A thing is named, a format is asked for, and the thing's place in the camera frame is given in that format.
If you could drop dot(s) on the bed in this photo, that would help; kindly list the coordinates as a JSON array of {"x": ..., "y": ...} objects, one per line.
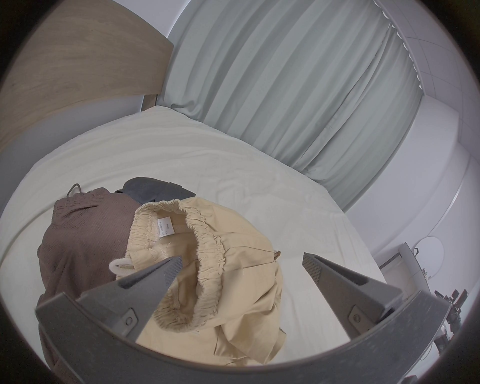
[{"x": 225, "y": 161}]

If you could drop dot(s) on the pale grey-green curtain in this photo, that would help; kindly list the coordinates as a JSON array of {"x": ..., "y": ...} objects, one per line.
[
  {"x": 367, "y": 131},
  {"x": 262, "y": 75}
]

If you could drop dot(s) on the brown garment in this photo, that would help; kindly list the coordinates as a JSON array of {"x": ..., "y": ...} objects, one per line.
[{"x": 82, "y": 240}]

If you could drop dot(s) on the black garment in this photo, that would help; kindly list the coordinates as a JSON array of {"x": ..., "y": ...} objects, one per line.
[{"x": 150, "y": 189}]

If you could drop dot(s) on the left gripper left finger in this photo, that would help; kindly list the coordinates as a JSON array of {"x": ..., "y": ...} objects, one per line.
[{"x": 142, "y": 292}]

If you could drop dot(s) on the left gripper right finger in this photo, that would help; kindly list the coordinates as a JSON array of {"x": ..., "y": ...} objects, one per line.
[{"x": 348, "y": 296}]

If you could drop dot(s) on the beige shorts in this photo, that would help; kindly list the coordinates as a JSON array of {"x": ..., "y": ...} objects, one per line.
[{"x": 240, "y": 262}]

